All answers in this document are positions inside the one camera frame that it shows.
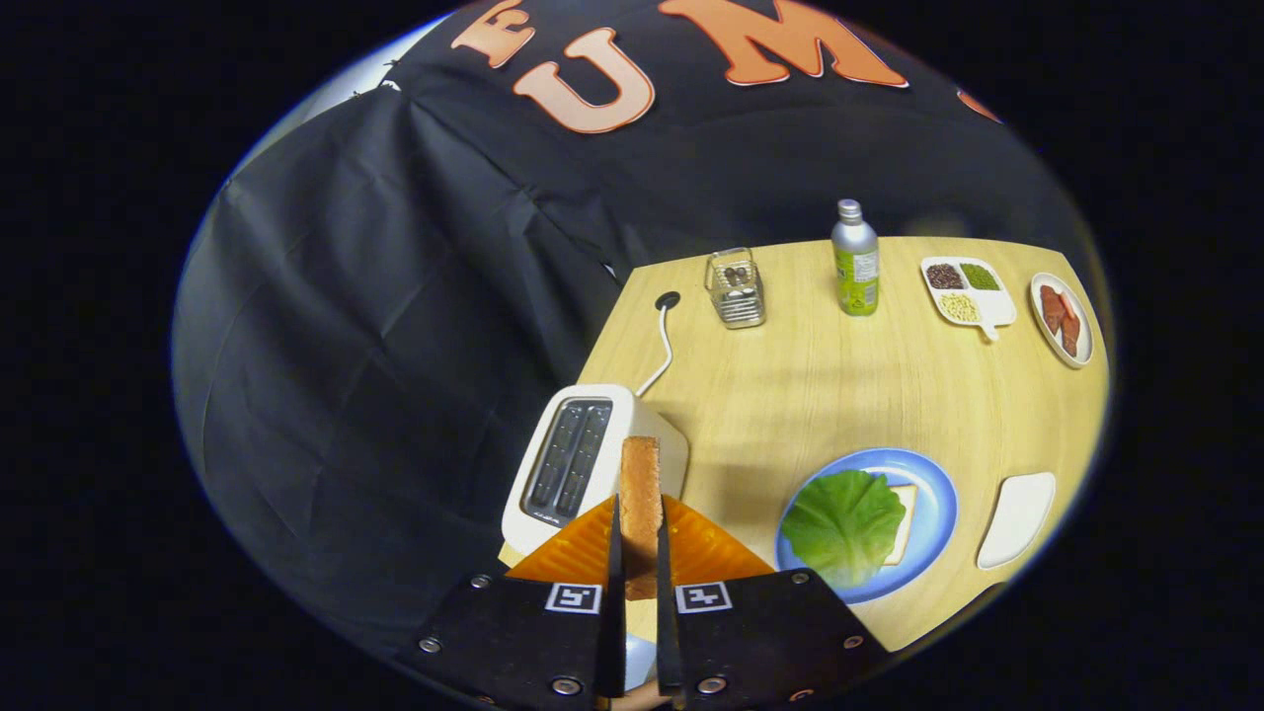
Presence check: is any white square plate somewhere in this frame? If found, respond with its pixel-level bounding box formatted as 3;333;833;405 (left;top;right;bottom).
977;472;1058;571

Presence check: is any blue round plate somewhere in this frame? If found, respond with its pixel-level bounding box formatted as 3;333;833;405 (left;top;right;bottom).
773;447;960;605

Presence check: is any wire mesh basket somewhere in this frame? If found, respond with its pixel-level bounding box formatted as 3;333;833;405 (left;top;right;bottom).
703;247;767;330

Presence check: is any white bread slice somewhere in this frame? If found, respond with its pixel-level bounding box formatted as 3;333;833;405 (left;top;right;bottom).
884;484;919;567

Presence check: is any green lettuce leaf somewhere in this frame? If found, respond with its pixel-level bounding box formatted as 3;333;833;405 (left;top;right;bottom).
780;469;908;591

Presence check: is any white toaster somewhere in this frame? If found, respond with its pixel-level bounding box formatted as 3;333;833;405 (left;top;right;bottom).
501;383;690;557

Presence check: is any black backdrop cloth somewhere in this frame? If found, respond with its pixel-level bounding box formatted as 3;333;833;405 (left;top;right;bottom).
170;0;1087;672

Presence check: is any silver bottle green label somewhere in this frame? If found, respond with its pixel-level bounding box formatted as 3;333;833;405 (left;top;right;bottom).
830;198;881;317

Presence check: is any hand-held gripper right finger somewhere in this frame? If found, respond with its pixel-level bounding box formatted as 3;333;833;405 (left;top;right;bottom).
655;494;890;707

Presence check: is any white divided dish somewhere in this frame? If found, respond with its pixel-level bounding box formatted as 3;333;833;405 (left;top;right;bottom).
920;256;1018;343

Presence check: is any toasted bread slice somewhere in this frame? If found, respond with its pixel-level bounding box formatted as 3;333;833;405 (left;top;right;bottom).
620;435;665;601

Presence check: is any white toaster cable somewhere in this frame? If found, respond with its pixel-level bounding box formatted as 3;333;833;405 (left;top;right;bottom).
632;290;682;398

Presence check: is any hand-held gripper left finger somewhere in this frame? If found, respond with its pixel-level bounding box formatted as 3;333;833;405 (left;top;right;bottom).
395;494;628;707

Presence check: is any white oval plate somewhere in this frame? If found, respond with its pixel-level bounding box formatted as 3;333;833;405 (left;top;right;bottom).
1029;272;1095;370

